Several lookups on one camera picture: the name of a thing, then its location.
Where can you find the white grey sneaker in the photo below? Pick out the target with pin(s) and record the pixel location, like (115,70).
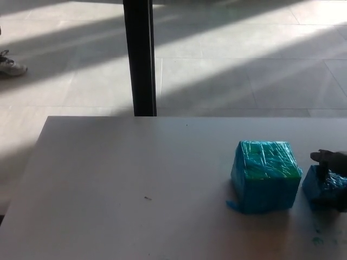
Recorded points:
(12,66)

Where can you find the black vertical window pillar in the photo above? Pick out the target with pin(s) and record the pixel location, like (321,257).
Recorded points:
(139,59)

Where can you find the large blue-green wrapped cube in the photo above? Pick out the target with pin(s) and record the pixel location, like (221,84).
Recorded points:
(268,189)

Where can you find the small blue cube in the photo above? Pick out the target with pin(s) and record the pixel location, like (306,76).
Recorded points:
(311,184)

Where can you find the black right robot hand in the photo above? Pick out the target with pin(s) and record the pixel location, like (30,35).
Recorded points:
(334,161)

